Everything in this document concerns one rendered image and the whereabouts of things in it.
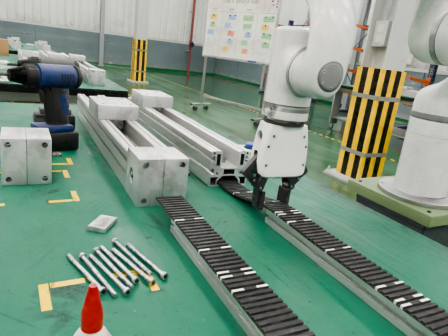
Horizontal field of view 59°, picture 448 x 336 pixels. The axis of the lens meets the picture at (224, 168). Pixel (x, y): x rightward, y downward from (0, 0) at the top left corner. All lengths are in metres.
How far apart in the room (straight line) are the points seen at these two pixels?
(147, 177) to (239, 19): 6.12
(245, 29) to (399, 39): 3.21
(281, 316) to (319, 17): 0.42
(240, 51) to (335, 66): 6.08
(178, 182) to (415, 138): 0.55
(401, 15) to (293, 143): 3.35
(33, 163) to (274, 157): 0.47
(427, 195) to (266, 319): 0.65
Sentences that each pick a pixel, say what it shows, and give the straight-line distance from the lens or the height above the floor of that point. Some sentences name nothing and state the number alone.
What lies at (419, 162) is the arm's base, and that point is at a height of 0.89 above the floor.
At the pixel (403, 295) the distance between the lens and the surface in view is 0.58.
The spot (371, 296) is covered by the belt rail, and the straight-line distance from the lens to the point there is 0.60.
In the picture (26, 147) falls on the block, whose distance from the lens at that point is 0.86.
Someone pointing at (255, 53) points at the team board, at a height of 1.11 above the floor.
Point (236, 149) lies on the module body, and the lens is 0.95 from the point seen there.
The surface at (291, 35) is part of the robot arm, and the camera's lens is 0.70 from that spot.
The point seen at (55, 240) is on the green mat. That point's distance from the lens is 0.66.
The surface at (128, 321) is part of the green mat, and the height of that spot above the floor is 0.78.
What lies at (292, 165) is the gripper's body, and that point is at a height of 0.89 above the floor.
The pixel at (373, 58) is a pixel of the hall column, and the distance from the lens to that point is 4.21.
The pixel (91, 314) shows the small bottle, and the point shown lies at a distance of 0.34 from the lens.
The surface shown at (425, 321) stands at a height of 0.81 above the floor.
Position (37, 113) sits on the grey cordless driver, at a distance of 1.36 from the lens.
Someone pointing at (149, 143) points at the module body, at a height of 0.86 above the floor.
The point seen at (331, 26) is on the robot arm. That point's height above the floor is 1.14.
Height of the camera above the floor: 1.08
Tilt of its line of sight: 16 degrees down
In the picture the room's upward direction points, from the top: 7 degrees clockwise
